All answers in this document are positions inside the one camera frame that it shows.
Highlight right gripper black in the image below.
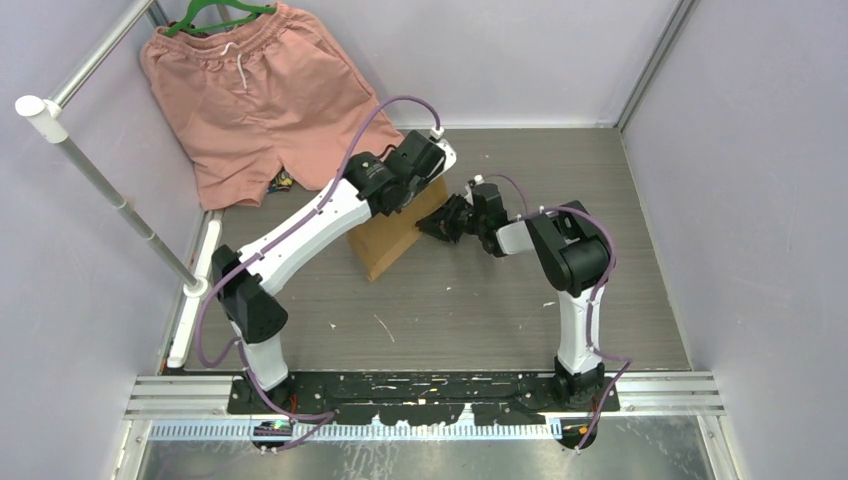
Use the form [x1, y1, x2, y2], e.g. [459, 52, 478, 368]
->
[415, 194, 485, 244]

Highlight pink shorts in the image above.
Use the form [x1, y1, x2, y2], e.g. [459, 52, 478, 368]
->
[140, 3, 402, 210]

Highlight brown cardboard box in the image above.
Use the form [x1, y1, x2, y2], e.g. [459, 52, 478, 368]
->
[346, 177, 448, 282]

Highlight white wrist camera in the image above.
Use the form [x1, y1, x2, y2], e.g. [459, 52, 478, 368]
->
[464, 175, 484, 205]
[428, 127, 457, 183]

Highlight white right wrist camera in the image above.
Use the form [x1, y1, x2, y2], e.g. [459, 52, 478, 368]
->
[464, 175, 484, 205]

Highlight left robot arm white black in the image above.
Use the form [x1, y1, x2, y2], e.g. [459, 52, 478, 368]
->
[212, 132, 457, 413]

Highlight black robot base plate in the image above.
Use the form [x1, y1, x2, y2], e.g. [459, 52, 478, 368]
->
[226, 371, 620, 450]

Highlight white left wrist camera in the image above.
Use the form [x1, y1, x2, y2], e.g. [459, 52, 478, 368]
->
[428, 127, 457, 183]

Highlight green clothes hanger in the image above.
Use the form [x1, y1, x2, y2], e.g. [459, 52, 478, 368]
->
[162, 0, 276, 37]

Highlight metal clothes rail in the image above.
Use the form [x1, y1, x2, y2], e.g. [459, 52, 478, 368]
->
[15, 0, 212, 298]

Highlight slotted aluminium rail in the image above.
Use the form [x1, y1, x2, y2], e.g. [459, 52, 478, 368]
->
[149, 419, 562, 441]

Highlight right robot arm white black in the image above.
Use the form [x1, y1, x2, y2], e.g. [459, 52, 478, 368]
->
[416, 182, 614, 411]

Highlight small colourful object under shorts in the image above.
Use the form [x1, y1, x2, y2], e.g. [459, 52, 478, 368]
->
[267, 170, 295, 194]

